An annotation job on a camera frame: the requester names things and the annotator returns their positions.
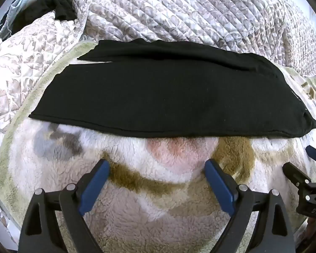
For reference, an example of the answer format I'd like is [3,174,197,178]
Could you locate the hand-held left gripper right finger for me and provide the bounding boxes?
[204,159,297,253]

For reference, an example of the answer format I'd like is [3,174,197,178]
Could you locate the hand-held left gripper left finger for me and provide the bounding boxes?
[18,159,111,253]

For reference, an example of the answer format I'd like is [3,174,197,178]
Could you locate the black pants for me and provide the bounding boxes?
[28,38,316,139]

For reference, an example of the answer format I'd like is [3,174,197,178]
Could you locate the printed fleece blanket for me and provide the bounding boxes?
[0,41,316,253]

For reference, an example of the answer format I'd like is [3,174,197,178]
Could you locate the floral quilted bedspread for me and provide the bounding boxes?
[0,0,316,161]

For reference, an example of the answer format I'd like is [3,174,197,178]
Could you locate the dark clothing pile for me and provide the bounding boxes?
[0,0,77,40]

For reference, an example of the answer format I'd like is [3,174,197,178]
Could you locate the light blue cloth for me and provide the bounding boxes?
[5,0,56,30]

